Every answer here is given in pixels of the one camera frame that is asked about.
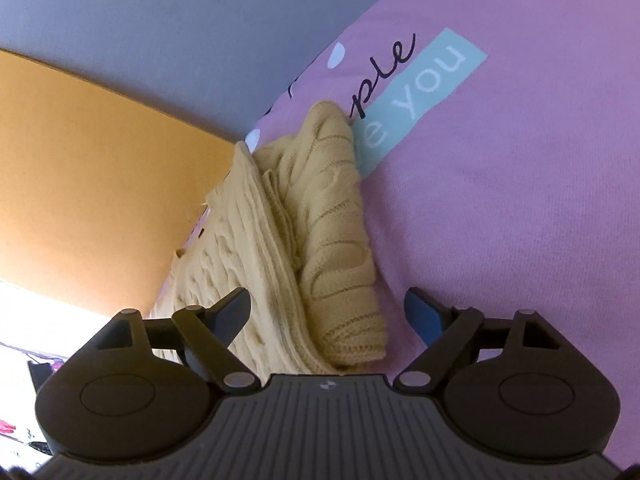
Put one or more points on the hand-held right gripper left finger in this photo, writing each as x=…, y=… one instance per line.
x=236, y=312

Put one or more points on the dark object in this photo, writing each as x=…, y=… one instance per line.
x=42, y=370

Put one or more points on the printed purple bed sheet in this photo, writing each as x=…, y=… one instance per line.
x=500, y=185

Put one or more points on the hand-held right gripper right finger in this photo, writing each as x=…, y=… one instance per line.
x=422, y=317

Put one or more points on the pile of pink clothes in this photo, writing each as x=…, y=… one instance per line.
x=7, y=426

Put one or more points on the orange headboard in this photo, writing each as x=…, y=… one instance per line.
x=100, y=175

